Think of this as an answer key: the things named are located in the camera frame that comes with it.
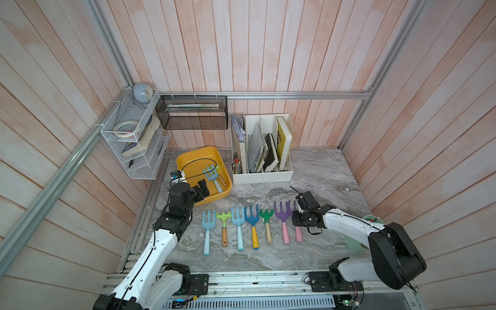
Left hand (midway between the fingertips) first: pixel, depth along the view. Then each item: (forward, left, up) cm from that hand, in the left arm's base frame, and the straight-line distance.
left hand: (197, 186), depth 81 cm
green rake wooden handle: (-5, -11, -19) cm, 23 cm away
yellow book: (+21, -39, +7) cm, 44 cm away
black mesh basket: (+44, +8, +7) cm, 45 cm away
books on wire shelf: (+11, +22, +13) cm, 28 cm away
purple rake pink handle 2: (-14, -45, -18) cm, 50 cm away
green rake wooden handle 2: (+15, -8, -17) cm, 25 cm away
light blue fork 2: (+19, -2, -18) cm, 26 cm away
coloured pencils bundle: (+12, -16, -2) cm, 20 cm away
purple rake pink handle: (-5, -40, -19) cm, 44 cm away
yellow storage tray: (+28, +3, -18) cm, 34 cm away
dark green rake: (-5, -31, -18) cm, 37 cm away
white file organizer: (+20, -29, +2) cm, 35 cm away
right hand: (-6, -45, -19) cm, 49 cm away
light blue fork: (-8, -18, -19) cm, 27 cm away
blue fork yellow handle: (-7, -25, -18) cm, 32 cm away
